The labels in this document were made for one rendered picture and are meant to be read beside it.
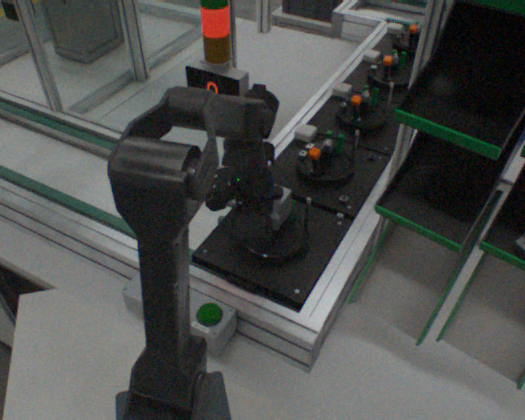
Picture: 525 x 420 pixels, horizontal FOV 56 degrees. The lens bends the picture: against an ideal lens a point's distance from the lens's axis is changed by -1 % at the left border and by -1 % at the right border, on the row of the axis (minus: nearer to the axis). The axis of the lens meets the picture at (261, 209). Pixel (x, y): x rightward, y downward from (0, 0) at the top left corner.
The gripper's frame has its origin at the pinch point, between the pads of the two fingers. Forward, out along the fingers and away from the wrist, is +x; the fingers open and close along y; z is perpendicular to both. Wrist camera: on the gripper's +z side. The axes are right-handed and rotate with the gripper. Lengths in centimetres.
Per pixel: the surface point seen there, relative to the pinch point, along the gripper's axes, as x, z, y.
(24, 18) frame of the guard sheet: -4, 59, -54
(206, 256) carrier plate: 13.5, 11.8, 2.2
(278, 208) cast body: 5.9, -2.8, -3.4
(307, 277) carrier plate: 14.7, -7.6, 6.4
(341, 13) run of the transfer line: 48, -20, -119
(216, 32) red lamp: -14.9, 6.9, -27.9
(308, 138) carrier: 24.0, -7.7, -35.7
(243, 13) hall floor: 192, 54, -330
